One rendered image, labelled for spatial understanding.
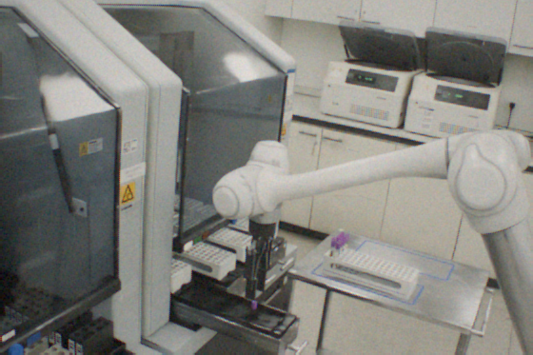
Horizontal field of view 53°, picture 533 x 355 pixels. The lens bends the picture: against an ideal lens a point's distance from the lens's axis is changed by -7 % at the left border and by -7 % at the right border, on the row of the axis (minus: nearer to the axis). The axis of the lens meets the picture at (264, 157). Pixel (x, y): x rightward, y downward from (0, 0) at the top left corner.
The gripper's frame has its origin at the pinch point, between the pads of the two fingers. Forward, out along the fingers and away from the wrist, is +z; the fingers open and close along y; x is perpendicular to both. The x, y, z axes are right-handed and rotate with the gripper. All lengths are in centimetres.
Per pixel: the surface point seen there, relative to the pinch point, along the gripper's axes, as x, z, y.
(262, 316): 4.2, 7.6, 2.7
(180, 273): -21.6, 1.4, 5.6
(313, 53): -102, -36, -288
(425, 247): 19, 70, -224
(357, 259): 19.3, -0.3, -33.7
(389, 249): 24, 6, -61
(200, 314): -11.0, 8.6, 10.9
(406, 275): 36.2, -0.3, -32.0
